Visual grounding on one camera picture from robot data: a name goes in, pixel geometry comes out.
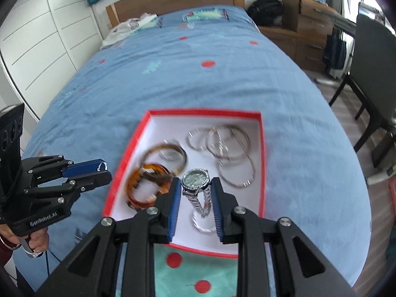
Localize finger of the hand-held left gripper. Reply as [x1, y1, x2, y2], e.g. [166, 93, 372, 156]
[26, 170, 113, 211]
[23, 155, 107, 183]

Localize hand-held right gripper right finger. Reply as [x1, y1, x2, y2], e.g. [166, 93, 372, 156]
[211, 176, 359, 297]

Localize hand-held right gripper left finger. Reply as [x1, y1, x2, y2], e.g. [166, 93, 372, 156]
[35, 177, 182, 297]

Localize twisted silver bracelet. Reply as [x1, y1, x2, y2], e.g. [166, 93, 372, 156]
[192, 210, 217, 233]
[186, 127, 214, 152]

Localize silver pearl necklace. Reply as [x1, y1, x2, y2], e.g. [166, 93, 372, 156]
[213, 127, 256, 189]

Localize silver wristwatch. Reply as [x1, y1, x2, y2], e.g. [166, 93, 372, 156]
[180, 169, 214, 219]

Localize orange amber bangle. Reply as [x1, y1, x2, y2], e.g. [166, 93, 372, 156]
[125, 162, 172, 212]

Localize dark brown bangle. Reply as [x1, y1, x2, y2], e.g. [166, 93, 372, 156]
[140, 142, 188, 180]

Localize thin silver bangle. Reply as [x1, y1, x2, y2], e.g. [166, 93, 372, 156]
[207, 125, 250, 161]

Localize red cardboard box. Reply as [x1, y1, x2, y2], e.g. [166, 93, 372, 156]
[102, 108, 267, 259]

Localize person's left hand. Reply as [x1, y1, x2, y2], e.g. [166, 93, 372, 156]
[0, 225, 50, 253]

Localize white garment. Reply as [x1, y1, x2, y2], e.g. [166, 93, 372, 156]
[100, 13, 158, 50]

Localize white wardrobe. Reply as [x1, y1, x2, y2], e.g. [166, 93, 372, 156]
[0, 0, 102, 121]

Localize low wooden cabinet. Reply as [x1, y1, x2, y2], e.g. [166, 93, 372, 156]
[258, 25, 328, 73]

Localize navy hanging bag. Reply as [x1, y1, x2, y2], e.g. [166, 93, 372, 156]
[322, 34, 347, 79]

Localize black backpack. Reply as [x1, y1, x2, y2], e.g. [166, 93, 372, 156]
[247, 0, 283, 27]

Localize dark grey chair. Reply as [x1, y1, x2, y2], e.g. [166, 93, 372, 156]
[328, 14, 396, 168]

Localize computer monitor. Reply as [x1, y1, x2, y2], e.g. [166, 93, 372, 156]
[358, 1, 386, 25]

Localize wrist bracelet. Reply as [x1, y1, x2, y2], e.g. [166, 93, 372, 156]
[0, 236, 22, 251]

